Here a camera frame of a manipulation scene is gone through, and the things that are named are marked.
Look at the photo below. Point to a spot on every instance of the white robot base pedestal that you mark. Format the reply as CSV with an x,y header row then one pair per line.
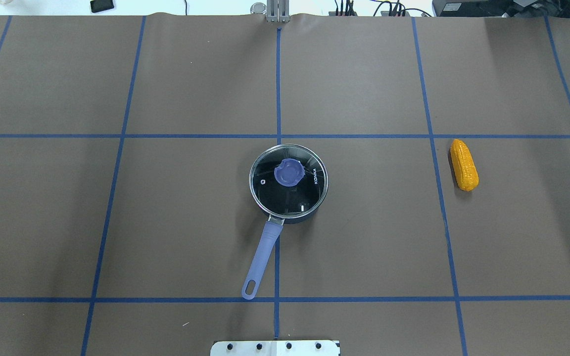
x,y
277,348

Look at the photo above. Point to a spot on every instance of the black phone on table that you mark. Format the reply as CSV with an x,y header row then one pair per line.
x,y
98,6

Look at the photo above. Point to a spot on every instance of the black monitor base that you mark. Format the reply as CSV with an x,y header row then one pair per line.
x,y
499,8

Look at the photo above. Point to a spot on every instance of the dark blue saucepan purple handle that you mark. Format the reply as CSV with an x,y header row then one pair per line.
x,y
272,229

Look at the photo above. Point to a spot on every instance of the yellow corn cob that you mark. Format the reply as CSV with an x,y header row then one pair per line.
x,y
464,167

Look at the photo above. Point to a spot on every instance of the grey metal bracket post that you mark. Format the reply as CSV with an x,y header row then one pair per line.
x,y
275,11

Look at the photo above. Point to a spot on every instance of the glass lid purple knob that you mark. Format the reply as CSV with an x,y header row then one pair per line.
x,y
289,182

